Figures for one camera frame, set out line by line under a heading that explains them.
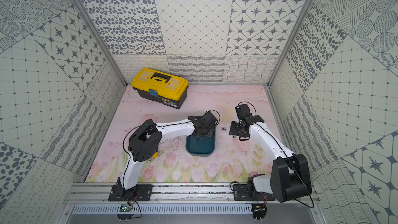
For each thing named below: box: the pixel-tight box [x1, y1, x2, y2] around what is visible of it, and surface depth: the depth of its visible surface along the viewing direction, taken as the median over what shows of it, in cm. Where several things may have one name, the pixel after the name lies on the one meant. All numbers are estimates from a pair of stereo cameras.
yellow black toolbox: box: [131, 67, 190, 110], surface depth 101 cm
